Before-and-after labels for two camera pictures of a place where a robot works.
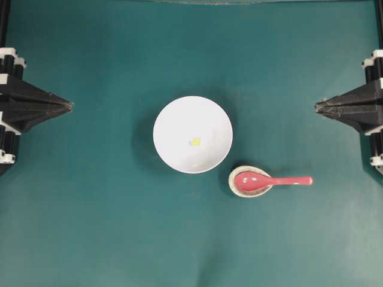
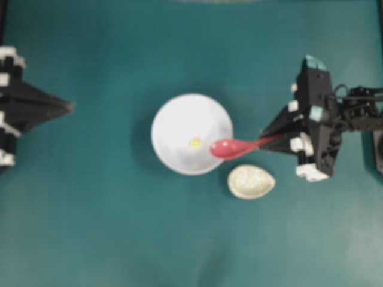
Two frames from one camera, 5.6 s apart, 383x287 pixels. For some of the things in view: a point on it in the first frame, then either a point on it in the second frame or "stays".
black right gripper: x=367 y=116 to x=308 y=127
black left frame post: x=5 y=14 stays
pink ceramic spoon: x=253 y=182 to x=227 y=147
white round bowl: x=192 y=134 stays
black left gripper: x=17 y=111 stays
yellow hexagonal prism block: x=195 y=142 stays
